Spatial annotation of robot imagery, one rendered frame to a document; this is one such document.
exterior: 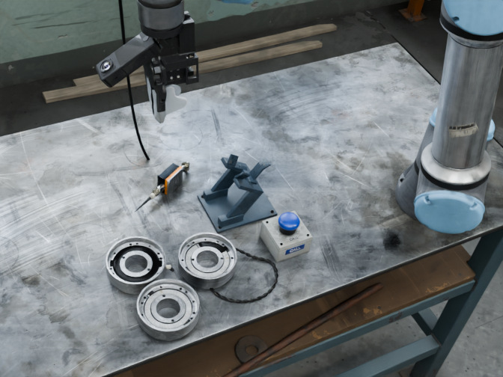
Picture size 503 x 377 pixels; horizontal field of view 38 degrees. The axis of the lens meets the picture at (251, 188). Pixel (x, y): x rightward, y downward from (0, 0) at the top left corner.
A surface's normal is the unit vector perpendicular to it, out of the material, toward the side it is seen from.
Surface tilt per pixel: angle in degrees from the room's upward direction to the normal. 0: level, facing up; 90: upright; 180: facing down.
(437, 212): 98
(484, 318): 0
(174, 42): 87
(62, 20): 90
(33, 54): 90
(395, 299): 0
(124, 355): 0
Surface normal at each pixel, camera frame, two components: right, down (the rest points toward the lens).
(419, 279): 0.10, -0.68
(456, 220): -0.24, 0.78
